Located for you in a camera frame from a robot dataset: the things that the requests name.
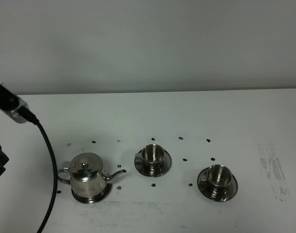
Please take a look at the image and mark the black left camera cable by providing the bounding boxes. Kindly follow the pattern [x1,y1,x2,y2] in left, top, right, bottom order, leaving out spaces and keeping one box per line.
[18,106,58,233]

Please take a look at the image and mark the left steel cup saucer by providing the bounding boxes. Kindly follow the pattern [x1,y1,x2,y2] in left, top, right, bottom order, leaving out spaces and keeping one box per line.
[134,150,172,177]

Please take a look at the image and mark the steel teapot saucer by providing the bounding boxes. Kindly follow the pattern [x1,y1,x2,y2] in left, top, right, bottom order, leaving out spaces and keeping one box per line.
[71,183,112,204]

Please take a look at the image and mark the steel teacup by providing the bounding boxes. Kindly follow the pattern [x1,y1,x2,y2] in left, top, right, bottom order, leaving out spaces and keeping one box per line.
[135,144,165,166]
[201,165,232,188]

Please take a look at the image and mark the left steel teacup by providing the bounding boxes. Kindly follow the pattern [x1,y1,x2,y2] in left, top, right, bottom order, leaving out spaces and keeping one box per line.
[135,144,165,166]

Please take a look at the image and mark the steel cup saucer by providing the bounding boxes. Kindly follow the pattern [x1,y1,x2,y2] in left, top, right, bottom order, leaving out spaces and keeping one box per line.
[197,168,238,202]
[134,150,172,177]

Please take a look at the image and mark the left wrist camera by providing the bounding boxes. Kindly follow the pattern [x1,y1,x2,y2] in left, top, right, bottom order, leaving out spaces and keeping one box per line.
[0,82,29,124]

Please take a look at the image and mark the stainless steel teapot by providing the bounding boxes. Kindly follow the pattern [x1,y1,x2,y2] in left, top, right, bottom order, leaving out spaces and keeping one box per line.
[57,152,126,198]

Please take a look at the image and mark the right steel teacup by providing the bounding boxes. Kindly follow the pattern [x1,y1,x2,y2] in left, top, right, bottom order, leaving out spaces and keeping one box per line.
[201,165,232,188]

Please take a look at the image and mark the right steel cup saucer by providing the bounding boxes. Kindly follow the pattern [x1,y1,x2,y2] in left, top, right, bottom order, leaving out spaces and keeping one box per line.
[197,168,238,202]

